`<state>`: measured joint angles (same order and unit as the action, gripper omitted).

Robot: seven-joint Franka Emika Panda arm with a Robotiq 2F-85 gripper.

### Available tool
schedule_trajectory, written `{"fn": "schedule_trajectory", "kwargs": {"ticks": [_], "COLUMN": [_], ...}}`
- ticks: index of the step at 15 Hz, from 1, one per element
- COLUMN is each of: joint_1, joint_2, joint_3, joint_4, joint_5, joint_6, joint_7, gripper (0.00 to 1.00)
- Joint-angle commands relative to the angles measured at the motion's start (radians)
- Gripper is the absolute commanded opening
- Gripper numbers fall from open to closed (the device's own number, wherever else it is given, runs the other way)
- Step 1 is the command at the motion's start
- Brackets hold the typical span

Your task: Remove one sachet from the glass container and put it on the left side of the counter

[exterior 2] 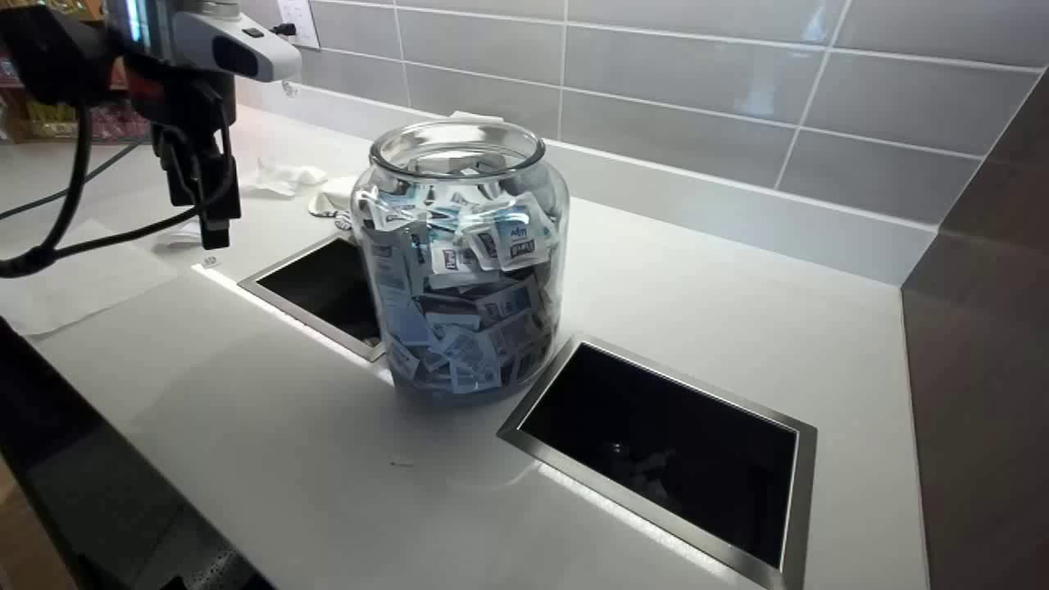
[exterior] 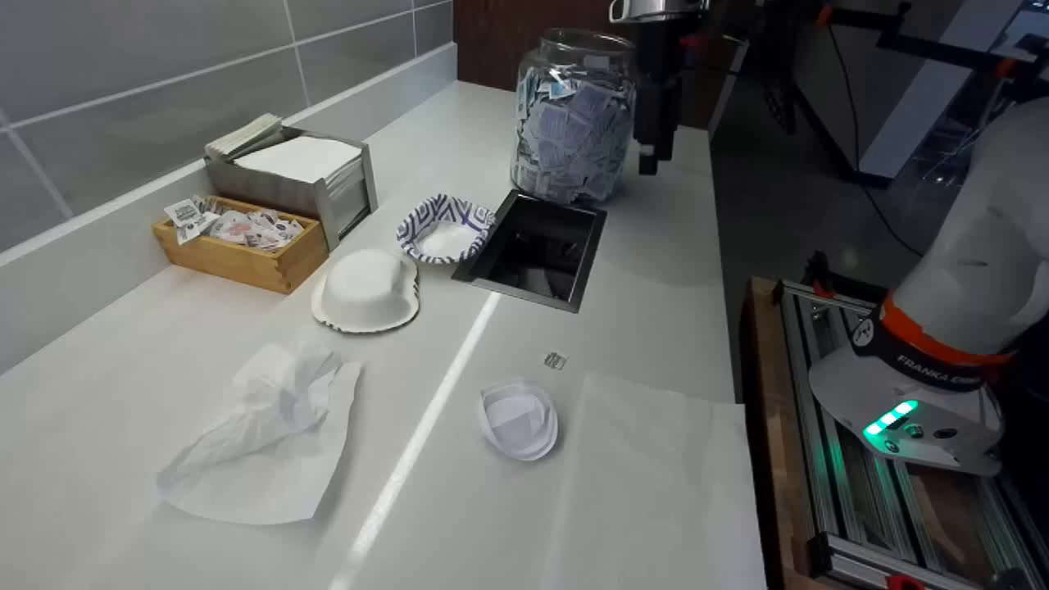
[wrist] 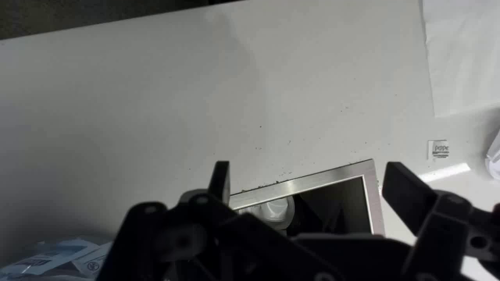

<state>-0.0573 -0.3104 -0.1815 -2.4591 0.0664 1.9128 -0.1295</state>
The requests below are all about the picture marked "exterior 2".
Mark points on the right steel counter trash opening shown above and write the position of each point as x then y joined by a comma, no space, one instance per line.
714,471

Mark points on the clear glass jar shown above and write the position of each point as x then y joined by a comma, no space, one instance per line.
465,232

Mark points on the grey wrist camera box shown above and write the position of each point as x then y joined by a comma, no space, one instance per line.
236,44

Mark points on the white crumpled wrapper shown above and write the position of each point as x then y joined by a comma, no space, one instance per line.
283,182

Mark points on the steel counter trash opening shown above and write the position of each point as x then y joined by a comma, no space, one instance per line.
714,471
326,291

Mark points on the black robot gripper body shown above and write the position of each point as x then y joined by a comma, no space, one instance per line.
190,110

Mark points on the left steel counter trash opening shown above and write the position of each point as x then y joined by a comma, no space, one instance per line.
326,291

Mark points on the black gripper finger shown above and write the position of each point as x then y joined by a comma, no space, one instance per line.
174,169
216,187

